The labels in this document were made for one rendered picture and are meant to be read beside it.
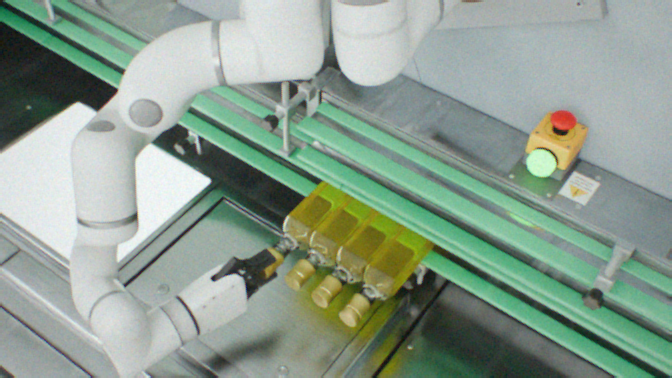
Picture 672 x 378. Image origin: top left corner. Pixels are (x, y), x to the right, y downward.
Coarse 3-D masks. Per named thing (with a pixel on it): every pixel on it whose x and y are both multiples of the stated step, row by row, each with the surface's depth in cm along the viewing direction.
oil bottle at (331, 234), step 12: (348, 204) 141; (360, 204) 141; (336, 216) 139; (348, 216) 139; (360, 216) 139; (324, 228) 137; (336, 228) 137; (348, 228) 137; (312, 240) 136; (324, 240) 135; (336, 240) 135; (324, 252) 134; (336, 252) 135; (324, 264) 137
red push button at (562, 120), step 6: (552, 114) 125; (558, 114) 124; (564, 114) 124; (570, 114) 124; (552, 120) 124; (558, 120) 124; (564, 120) 123; (570, 120) 123; (576, 120) 124; (558, 126) 123; (564, 126) 123; (570, 126) 123
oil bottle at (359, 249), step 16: (368, 224) 137; (384, 224) 138; (400, 224) 138; (352, 240) 135; (368, 240) 135; (384, 240) 136; (336, 256) 134; (352, 256) 133; (368, 256) 133; (352, 272) 132
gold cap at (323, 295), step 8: (328, 280) 131; (336, 280) 131; (320, 288) 130; (328, 288) 130; (336, 288) 130; (312, 296) 131; (320, 296) 129; (328, 296) 129; (320, 304) 131; (328, 304) 130
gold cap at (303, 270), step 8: (296, 264) 133; (304, 264) 133; (312, 264) 133; (296, 272) 132; (304, 272) 132; (312, 272) 133; (288, 280) 132; (296, 280) 131; (304, 280) 132; (296, 288) 132
